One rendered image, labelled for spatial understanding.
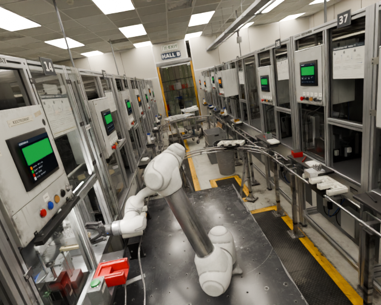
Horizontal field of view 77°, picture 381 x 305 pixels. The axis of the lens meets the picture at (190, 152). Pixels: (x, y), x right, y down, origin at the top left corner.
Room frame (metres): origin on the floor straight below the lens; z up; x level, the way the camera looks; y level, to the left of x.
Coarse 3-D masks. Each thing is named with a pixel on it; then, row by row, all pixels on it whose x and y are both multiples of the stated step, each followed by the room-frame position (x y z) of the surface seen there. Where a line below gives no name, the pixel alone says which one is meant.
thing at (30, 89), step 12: (24, 60) 1.15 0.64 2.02; (24, 72) 1.12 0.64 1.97; (24, 84) 1.13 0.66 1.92; (36, 96) 1.15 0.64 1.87; (72, 96) 1.54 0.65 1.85; (96, 168) 1.57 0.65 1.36; (96, 192) 1.54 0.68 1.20; (108, 216) 1.54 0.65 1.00; (84, 228) 1.16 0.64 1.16; (96, 264) 1.15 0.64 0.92
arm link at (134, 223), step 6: (126, 216) 1.38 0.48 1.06; (132, 216) 1.36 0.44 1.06; (138, 216) 1.36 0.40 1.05; (120, 222) 1.34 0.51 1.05; (126, 222) 1.33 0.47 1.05; (132, 222) 1.32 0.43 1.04; (138, 222) 1.32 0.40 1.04; (144, 222) 1.34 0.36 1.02; (120, 228) 1.31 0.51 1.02; (126, 228) 1.31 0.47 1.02; (132, 228) 1.31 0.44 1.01; (138, 228) 1.31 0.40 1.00; (144, 228) 1.33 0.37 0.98
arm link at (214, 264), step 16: (160, 160) 1.05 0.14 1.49; (176, 160) 1.13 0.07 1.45; (144, 176) 1.01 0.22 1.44; (160, 176) 0.98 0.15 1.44; (176, 176) 1.05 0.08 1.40; (160, 192) 1.03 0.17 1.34; (176, 192) 1.03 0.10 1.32; (176, 208) 1.02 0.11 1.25; (192, 208) 1.05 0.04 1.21; (192, 224) 1.01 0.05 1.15; (192, 240) 1.01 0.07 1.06; (208, 240) 1.03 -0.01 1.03; (208, 256) 0.99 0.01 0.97; (224, 256) 1.03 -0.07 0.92; (208, 272) 0.95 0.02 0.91; (224, 272) 0.96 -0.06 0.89; (208, 288) 0.92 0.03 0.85; (224, 288) 0.91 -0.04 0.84
